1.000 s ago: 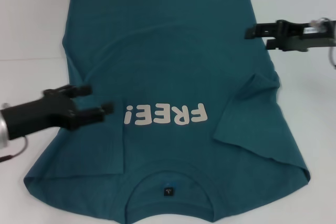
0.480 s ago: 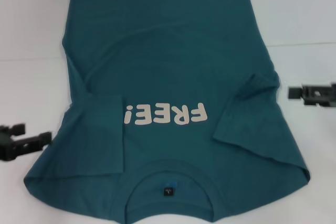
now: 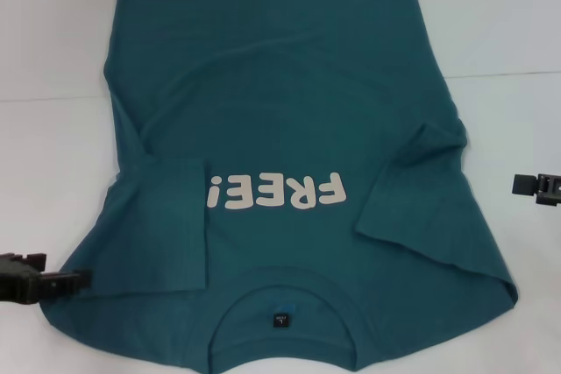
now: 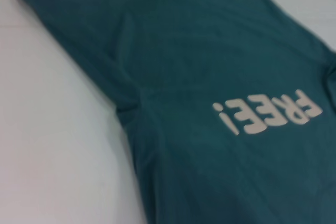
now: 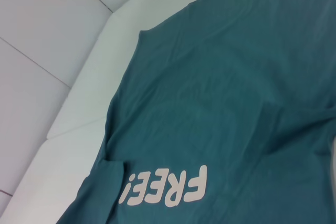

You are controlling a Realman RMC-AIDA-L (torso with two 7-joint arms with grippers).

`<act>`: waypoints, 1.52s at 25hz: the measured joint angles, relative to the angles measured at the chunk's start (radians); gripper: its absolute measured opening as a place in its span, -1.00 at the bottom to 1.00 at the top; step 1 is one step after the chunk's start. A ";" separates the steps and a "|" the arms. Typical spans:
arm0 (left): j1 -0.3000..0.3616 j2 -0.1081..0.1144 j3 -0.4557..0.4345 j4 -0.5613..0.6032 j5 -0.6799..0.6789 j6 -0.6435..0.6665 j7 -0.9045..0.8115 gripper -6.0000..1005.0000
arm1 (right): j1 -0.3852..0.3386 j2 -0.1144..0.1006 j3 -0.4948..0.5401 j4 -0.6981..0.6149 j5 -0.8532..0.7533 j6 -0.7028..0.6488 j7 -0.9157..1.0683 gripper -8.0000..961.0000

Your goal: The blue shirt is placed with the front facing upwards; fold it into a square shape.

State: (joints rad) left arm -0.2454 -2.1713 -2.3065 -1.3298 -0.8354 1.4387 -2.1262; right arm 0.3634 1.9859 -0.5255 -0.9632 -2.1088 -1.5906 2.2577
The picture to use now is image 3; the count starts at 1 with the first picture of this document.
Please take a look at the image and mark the teal blue printed t-shirt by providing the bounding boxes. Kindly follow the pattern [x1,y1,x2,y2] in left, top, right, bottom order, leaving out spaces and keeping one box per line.
[41,0,521,374]

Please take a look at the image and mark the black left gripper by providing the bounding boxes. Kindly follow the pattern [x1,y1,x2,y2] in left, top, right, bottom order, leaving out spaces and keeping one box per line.
[0,252,93,305]

